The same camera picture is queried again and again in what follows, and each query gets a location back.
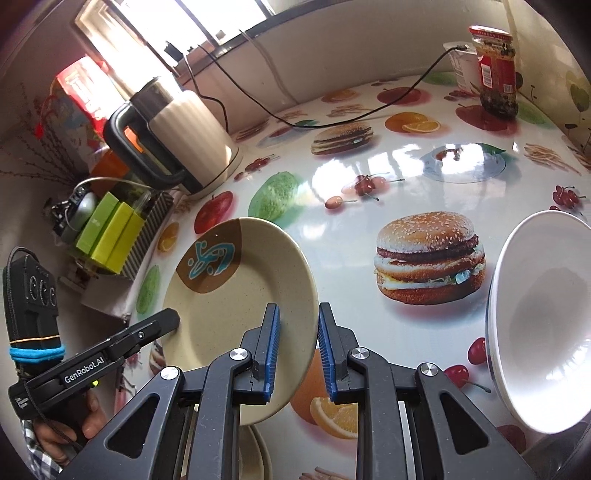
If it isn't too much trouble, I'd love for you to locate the beige plate with brown spot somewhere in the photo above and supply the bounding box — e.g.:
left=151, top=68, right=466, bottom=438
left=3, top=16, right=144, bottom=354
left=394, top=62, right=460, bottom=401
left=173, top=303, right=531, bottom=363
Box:
left=161, top=217, right=318, bottom=425

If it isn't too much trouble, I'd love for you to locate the white bowl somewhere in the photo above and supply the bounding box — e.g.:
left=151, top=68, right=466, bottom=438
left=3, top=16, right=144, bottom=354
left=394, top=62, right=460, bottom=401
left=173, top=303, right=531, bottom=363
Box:
left=486, top=210, right=590, bottom=434

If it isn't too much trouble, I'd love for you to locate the left hand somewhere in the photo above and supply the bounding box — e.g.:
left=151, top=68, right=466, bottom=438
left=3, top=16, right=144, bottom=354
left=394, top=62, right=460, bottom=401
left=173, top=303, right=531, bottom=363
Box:
left=33, top=390, right=107, bottom=467

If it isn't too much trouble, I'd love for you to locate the lime green box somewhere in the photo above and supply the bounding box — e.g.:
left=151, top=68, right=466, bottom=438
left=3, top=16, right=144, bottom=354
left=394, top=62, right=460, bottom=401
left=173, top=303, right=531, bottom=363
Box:
left=90, top=202, right=144, bottom=274

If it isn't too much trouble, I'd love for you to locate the chevron patterned tray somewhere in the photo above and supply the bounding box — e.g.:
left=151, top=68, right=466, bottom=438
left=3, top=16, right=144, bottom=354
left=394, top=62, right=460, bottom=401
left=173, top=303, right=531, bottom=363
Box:
left=120, top=192, right=173, bottom=281

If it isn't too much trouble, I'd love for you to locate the orange container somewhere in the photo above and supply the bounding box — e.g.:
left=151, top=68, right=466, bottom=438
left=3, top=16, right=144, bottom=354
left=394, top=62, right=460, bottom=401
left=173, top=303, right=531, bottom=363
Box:
left=90, top=148, right=130, bottom=198

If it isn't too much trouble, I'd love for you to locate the cream electric kettle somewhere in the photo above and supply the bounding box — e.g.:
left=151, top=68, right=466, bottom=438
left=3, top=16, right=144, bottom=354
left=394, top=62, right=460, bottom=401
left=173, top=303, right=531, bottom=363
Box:
left=103, top=74, right=242, bottom=199

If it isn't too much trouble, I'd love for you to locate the fruit print tablecloth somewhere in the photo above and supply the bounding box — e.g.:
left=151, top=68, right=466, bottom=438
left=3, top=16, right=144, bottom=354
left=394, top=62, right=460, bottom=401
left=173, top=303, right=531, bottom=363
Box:
left=116, top=78, right=590, bottom=479

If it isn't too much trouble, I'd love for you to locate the red packet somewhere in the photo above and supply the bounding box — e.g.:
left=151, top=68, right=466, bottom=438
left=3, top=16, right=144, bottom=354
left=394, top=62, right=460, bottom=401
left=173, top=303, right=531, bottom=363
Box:
left=50, top=55, right=110, bottom=138

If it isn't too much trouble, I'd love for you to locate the white cup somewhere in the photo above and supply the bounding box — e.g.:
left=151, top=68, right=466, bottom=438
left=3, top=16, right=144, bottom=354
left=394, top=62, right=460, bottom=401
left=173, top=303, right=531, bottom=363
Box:
left=443, top=42, right=481, bottom=94

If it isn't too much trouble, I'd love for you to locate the red lidded sauce jar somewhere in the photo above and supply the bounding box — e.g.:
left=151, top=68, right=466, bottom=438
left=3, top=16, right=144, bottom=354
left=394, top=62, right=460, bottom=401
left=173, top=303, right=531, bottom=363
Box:
left=469, top=25, right=519, bottom=119

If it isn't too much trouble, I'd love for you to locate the black power cable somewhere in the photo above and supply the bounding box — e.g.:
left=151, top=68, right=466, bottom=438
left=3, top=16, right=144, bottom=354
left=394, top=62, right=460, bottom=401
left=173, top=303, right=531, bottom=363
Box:
left=184, top=44, right=470, bottom=131

